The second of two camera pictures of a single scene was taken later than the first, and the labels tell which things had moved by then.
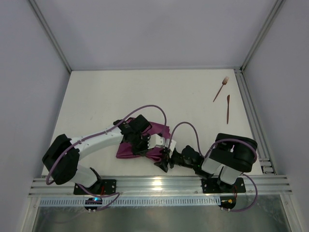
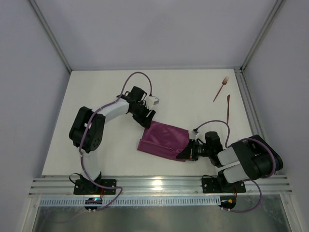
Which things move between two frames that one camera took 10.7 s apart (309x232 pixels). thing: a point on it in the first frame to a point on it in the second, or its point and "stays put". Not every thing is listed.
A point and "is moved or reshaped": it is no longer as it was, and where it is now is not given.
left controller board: (93, 201) stays put
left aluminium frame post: (51, 35) stays put
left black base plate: (101, 186) stays put
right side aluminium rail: (264, 158) stays put
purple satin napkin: (125, 150) is moved or reshaped
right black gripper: (171, 162) to (193, 149)
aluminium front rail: (263, 186) stays put
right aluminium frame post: (276, 8) stays put
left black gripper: (142, 144) to (144, 113)
